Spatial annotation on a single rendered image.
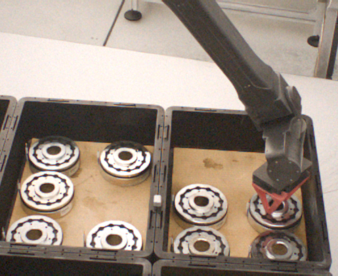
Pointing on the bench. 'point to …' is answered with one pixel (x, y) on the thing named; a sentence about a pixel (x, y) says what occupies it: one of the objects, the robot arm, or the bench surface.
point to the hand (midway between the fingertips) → (276, 203)
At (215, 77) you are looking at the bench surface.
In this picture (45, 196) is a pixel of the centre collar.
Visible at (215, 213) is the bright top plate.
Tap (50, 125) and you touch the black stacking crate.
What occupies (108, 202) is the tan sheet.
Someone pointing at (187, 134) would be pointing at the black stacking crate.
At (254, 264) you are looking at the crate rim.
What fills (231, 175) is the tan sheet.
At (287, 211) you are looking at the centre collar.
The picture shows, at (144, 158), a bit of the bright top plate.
